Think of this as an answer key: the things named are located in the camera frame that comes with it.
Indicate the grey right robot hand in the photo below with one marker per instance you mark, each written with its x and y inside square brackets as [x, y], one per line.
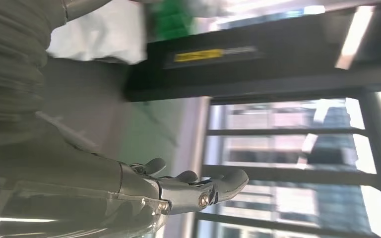
[78, 184]

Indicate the black scanner base platform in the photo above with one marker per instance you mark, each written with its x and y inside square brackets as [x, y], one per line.
[85, 105]

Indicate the black label with yellow sticker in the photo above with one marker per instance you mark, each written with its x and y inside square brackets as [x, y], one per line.
[203, 55]

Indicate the green plastic crate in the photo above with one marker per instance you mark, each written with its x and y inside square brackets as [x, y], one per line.
[170, 19]

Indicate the black scanner column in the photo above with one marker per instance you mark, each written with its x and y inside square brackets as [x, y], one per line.
[276, 39]

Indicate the dark window frame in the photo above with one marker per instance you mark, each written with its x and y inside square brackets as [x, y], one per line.
[285, 132]

